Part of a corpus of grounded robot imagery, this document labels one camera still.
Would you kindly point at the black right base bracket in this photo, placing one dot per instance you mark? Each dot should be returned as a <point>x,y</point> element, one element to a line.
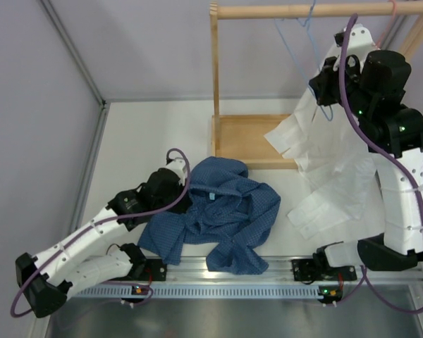
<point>307,270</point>

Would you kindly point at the aluminium mounting rail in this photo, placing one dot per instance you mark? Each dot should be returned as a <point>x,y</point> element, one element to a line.
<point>192,280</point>

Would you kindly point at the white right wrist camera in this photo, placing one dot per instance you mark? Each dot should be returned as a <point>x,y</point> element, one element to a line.
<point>360,42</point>

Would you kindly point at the black base bracket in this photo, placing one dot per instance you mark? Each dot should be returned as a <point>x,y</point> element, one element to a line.
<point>307,270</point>
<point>154,271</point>

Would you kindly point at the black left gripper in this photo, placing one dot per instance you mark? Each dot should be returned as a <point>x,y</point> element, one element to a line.
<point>183,205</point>

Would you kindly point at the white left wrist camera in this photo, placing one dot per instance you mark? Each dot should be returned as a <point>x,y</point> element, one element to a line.
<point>178,166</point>

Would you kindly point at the wooden clothes rack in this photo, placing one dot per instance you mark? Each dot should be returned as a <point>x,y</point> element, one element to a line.
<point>242,136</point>

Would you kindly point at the blue checked shirt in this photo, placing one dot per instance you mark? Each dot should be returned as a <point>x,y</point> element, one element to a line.
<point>228,209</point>

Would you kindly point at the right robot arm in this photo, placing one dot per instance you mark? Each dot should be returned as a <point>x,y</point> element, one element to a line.
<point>375,89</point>

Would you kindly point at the black left base bracket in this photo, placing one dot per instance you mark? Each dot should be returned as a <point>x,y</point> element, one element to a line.
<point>154,271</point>

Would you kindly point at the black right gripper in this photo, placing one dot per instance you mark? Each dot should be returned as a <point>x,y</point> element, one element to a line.
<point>321,85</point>

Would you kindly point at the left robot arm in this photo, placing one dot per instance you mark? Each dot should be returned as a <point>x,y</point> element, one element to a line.
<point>51,277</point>

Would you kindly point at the aluminium corner frame profile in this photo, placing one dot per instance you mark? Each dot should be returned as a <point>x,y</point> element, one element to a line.
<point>51,13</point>

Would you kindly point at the white shirt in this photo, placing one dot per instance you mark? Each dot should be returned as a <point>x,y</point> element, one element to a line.
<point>332,158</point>

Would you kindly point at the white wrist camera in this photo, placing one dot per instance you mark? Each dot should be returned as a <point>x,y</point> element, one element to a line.
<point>360,42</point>
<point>178,166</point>

